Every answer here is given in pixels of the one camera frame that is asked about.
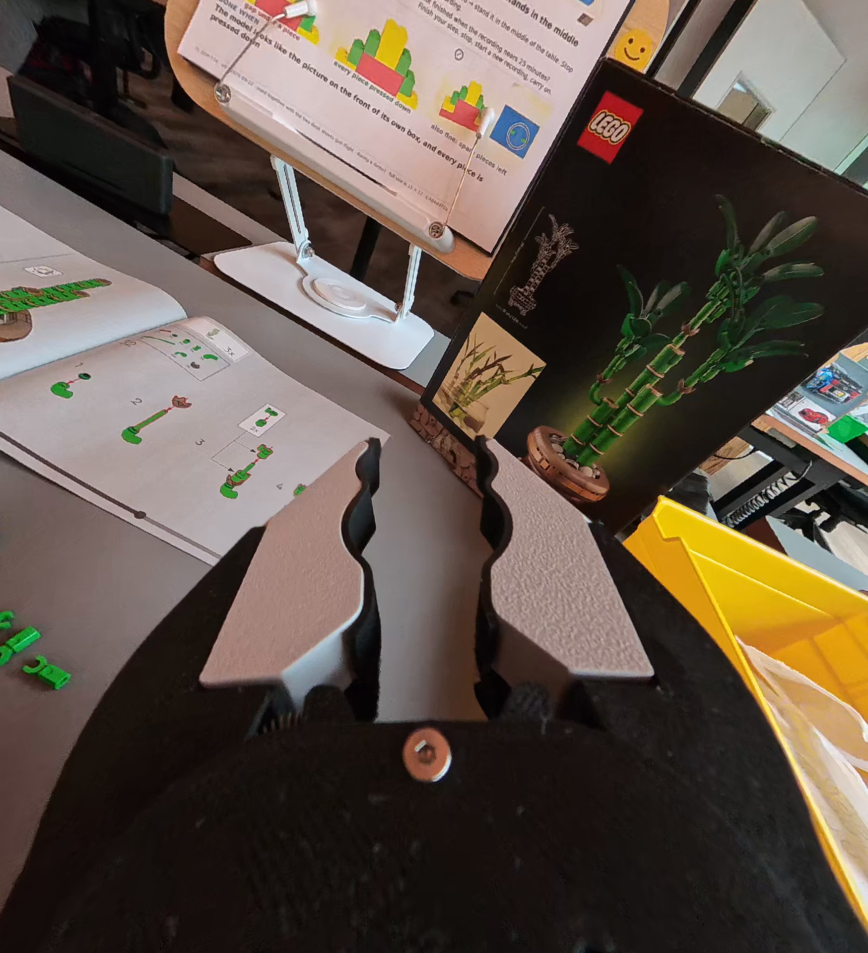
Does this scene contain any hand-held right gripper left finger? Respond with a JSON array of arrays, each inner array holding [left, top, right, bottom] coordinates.
[[199, 438, 384, 722]]

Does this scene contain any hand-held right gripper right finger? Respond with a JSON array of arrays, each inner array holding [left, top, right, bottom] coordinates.
[[473, 434, 660, 722]]

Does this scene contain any open instruction booklet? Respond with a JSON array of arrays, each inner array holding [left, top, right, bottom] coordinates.
[[0, 185, 390, 565]]

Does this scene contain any yellow plastic bin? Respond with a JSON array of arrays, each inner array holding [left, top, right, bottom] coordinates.
[[622, 495, 868, 953]]

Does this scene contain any white document stand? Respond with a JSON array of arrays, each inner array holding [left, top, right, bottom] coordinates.
[[212, 80, 457, 372]]

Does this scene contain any wooden board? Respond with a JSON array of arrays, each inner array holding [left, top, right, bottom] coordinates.
[[164, 0, 673, 282]]

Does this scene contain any pile of white paper bags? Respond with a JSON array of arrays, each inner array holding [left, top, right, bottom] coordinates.
[[739, 640, 868, 953]]

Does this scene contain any black bamboo-print cardboard box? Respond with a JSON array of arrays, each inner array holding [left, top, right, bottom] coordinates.
[[409, 58, 868, 533]]

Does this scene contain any black chair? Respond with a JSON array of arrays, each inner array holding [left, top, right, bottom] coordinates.
[[8, 74, 174, 235]]

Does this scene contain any printed instruction sheet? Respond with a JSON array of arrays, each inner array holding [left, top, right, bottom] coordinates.
[[178, 0, 632, 254]]

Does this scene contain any yellow smiley sticker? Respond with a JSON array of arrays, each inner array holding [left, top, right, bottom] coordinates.
[[612, 26, 656, 73]]

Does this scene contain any black coiled cable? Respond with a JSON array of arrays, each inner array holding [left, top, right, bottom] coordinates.
[[713, 468, 807, 528]]

